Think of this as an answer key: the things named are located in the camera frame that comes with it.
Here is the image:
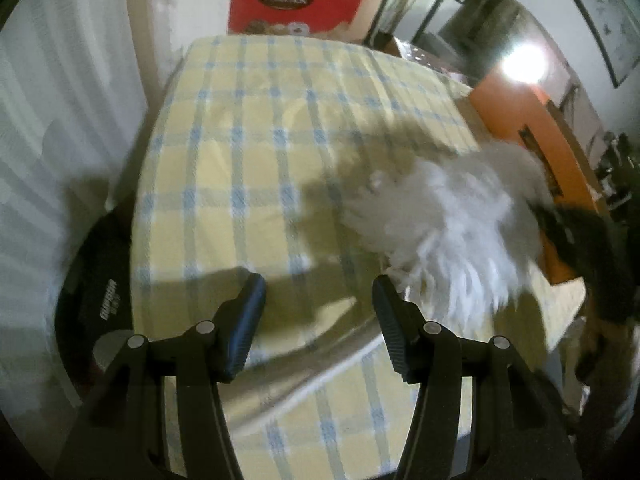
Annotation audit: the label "black speaker stand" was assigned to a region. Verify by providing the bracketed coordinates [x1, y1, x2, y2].
[412, 0, 453, 43]
[367, 0, 408, 48]

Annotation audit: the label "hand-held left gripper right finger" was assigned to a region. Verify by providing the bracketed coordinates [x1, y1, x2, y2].
[372, 275, 583, 480]

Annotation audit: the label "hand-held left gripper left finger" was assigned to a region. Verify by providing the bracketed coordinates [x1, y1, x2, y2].
[55, 272, 267, 480]

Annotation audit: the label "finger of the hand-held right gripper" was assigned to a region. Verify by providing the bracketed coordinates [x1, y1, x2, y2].
[531, 204, 576, 253]

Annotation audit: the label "white fluffy duster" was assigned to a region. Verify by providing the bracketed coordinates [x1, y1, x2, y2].
[344, 142, 552, 322]

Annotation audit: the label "yellow checked tablecloth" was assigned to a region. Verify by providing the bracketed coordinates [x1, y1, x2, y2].
[129, 35, 587, 480]

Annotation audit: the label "orange cardboard box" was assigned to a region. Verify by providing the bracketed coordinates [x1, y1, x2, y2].
[469, 79, 612, 287]

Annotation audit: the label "framed ink painting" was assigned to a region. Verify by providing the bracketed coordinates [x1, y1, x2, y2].
[544, 0, 640, 89]

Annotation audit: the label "white curtain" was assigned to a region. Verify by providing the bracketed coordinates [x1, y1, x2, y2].
[0, 0, 236, 411]

